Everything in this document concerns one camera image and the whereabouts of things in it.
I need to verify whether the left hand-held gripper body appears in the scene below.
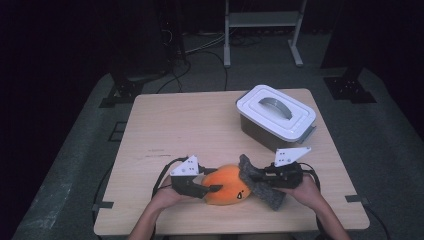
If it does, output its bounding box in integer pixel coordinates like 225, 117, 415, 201
169, 155, 205, 196

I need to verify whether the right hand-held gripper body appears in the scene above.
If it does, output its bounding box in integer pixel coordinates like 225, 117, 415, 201
264, 146, 312, 190

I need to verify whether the grey felt cloth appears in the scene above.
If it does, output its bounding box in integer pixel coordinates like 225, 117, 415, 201
238, 153, 287, 212

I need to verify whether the orange plush toy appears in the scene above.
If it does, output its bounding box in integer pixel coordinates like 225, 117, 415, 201
201, 163, 253, 207

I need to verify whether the translucent brown storage box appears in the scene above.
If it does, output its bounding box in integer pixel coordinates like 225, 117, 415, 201
236, 94, 317, 153

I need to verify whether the person's right hand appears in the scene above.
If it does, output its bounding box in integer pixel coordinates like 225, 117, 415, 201
276, 174, 323, 210

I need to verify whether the person's left hand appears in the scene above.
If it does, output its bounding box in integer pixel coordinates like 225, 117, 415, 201
151, 175, 195, 212

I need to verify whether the black tape strip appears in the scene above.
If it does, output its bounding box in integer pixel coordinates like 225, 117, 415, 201
91, 200, 115, 212
344, 194, 370, 205

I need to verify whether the black stand base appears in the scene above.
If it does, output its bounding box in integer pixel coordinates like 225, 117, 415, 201
98, 66, 148, 109
323, 66, 378, 104

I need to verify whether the black tripod stand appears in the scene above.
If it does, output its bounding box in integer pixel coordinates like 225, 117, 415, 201
156, 0, 188, 66

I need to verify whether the white metal stand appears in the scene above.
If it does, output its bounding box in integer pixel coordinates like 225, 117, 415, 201
223, 0, 308, 69

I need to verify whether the left hand-held gripper cable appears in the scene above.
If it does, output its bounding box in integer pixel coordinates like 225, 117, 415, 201
151, 156, 183, 198

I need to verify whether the hand-held gripper cable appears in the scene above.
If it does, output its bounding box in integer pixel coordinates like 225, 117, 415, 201
151, 156, 183, 198
298, 162, 322, 193

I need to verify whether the right hand-held gripper cable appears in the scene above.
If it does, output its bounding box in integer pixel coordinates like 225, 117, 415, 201
298, 162, 322, 193

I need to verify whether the black floor cable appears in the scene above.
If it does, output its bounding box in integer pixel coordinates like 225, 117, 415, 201
196, 49, 230, 92

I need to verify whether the thin black cable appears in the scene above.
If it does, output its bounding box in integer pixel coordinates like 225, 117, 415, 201
363, 203, 391, 240

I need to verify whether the light grey floor cable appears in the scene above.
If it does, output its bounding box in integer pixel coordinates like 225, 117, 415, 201
184, 33, 228, 54

